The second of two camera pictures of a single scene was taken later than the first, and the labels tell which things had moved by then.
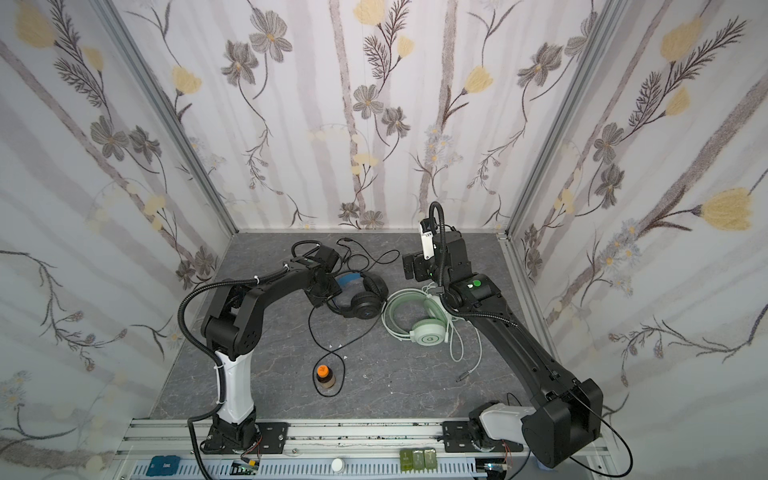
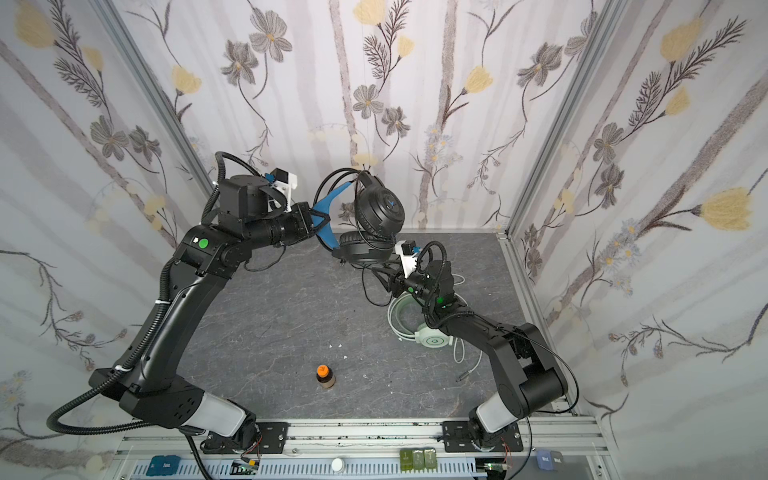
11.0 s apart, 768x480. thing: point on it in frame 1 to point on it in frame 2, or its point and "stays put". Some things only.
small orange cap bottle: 325,376 stays put
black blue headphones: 366,304 to 364,216
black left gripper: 327,287 to 305,217
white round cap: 338,465 stays put
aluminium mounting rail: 340,449 stays put
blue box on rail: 161,465 stays put
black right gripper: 417,265 to 395,279
